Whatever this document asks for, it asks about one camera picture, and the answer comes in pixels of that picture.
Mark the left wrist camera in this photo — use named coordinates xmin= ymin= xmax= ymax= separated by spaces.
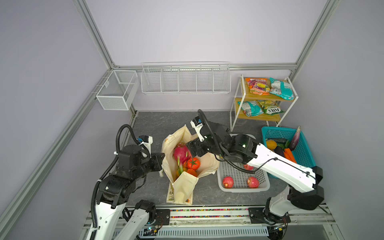
xmin=138 ymin=135 xmax=153 ymax=154

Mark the cream canvas grocery bag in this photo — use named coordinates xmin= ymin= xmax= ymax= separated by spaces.
xmin=162 ymin=126 xmax=220 ymax=205

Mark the orange carrot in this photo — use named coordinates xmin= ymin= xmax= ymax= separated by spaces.
xmin=284 ymin=148 xmax=297 ymax=163

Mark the long white wire basket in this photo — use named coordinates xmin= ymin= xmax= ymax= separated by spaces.
xmin=141 ymin=62 xmax=232 ymax=95

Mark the teal plastic vegetable basket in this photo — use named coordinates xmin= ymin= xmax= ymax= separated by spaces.
xmin=262 ymin=127 xmax=317 ymax=168

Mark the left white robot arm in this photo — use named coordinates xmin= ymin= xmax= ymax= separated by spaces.
xmin=87 ymin=124 xmax=165 ymax=240

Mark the pink dragon fruit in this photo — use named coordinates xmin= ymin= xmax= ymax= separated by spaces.
xmin=173 ymin=144 xmax=191 ymax=175

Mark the yellow potato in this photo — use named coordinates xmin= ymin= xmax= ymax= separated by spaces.
xmin=266 ymin=140 xmax=278 ymax=151

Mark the teal snack packet upper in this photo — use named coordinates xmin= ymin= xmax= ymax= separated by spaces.
xmin=270 ymin=78 xmax=295 ymax=101

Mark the dark purple eggplant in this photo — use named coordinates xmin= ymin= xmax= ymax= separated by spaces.
xmin=274 ymin=146 xmax=285 ymax=158

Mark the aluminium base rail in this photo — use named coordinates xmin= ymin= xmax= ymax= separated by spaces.
xmin=79 ymin=204 xmax=343 ymax=240

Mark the red apple front left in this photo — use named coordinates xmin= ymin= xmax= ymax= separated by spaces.
xmin=222 ymin=177 xmax=234 ymax=189

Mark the red apple centre basket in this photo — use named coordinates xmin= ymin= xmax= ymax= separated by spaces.
xmin=244 ymin=165 xmax=254 ymax=171

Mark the teal white snack packet lower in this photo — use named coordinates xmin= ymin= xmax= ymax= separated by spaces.
xmin=238 ymin=101 xmax=264 ymax=117

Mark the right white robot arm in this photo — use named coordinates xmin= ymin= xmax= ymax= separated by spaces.
xmin=187 ymin=110 xmax=325 ymax=225

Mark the orange snack packet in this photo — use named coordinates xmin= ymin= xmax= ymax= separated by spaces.
xmin=245 ymin=78 xmax=271 ymax=96

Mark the white wood two-tier shelf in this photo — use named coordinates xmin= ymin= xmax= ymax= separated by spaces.
xmin=230 ymin=75 xmax=299 ymax=131

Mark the orange pumpkin vegetable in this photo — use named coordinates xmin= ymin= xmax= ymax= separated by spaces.
xmin=187 ymin=169 xmax=198 ymax=178

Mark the small white mesh basket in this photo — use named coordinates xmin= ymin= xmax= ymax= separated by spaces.
xmin=96 ymin=70 xmax=140 ymax=111

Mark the red apple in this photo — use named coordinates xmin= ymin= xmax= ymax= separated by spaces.
xmin=247 ymin=177 xmax=260 ymax=189
xmin=222 ymin=177 xmax=234 ymax=189

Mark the white plastic fruit basket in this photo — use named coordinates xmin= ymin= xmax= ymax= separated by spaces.
xmin=216 ymin=133 xmax=271 ymax=193

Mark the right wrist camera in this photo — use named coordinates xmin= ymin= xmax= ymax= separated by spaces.
xmin=191 ymin=117 xmax=205 ymax=142

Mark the green Fox's candy packet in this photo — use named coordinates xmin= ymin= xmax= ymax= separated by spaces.
xmin=258 ymin=100 xmax=284 ymax=116

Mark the red apple back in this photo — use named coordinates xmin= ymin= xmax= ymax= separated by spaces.
xmin=247 ymin=177 xmax=260 ymax=189

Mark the red tomato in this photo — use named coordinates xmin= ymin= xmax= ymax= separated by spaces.
xmin=186 ymin=158 xmax=201 ymax=171

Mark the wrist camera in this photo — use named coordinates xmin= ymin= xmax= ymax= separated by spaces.
xmin=138 ymin=135 xmax=153 ymax=154
xmin=191 ymin=117 xmax=205 ymax=142

